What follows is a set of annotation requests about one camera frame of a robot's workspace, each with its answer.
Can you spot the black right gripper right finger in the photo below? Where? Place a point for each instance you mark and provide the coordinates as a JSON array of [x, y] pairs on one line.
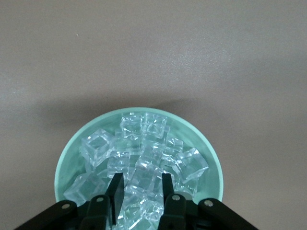
[[175, 210]]

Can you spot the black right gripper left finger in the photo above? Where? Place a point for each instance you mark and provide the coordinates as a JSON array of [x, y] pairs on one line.
[[98, 210]]

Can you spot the pale green round bowl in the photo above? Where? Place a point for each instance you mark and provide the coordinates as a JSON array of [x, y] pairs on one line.
[[69, 163]]

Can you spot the brown table cover mat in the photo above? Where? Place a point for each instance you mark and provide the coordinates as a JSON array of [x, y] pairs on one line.
[[153, 48]]

